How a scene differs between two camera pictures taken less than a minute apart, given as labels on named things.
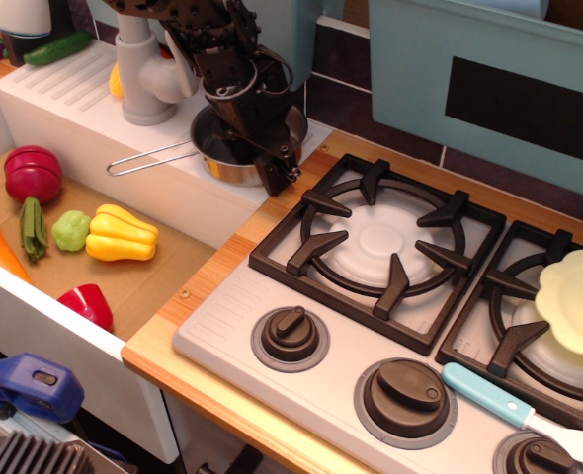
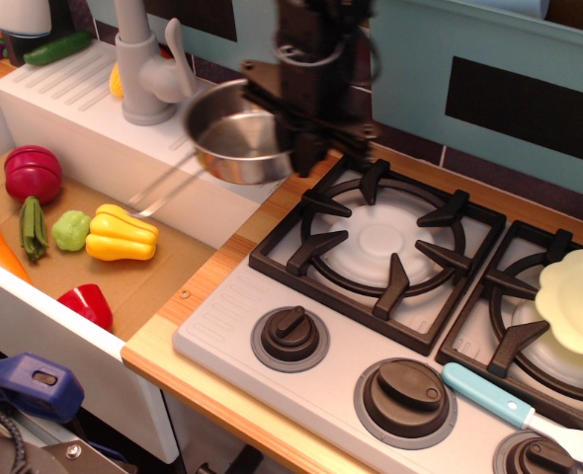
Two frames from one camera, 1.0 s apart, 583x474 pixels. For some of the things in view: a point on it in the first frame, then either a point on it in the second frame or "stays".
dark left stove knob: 290,339 stays
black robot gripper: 247,88 -> 321,90
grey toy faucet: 150,85 stays
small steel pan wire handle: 128,158 -> 178,179
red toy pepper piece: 90,301 stays
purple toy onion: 33,171 stays
